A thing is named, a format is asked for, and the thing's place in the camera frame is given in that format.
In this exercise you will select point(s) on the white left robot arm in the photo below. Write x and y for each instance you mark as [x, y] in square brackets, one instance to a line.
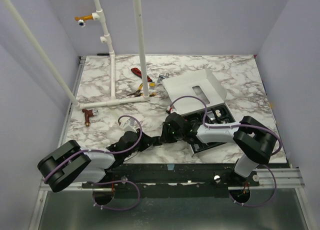
[71, 163]

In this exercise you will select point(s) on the brown garden faucet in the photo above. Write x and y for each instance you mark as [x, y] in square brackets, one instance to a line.
[89, 113]

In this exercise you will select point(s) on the yellow wire brush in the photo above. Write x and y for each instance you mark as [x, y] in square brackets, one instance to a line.
[152, 85]

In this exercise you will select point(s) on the chrome faucet fitting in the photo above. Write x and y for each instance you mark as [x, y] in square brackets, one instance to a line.
[161, 77]

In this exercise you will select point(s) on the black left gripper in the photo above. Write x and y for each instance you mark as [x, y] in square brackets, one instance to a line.
[146, 141]

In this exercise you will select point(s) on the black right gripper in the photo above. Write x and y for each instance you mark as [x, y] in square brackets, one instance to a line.
[165, 134]

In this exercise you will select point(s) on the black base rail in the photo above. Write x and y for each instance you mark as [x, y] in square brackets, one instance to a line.
[155, 180]

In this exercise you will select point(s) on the white PVC pipe frame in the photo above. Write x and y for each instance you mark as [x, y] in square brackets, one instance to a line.
[98, 15]

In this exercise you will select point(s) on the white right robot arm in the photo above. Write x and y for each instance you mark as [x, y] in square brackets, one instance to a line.
[256, 141]

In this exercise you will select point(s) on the orange faucet on pipe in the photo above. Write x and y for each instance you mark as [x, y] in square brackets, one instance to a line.
[81, 20]

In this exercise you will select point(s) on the yellow handled pliers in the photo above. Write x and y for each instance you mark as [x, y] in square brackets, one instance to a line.
[138, 92]

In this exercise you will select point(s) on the white hair clipper kit box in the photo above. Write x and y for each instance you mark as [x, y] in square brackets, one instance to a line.
[195, 92]

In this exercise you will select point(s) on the red black utility knife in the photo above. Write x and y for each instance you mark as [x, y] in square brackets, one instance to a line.
[138, 73]

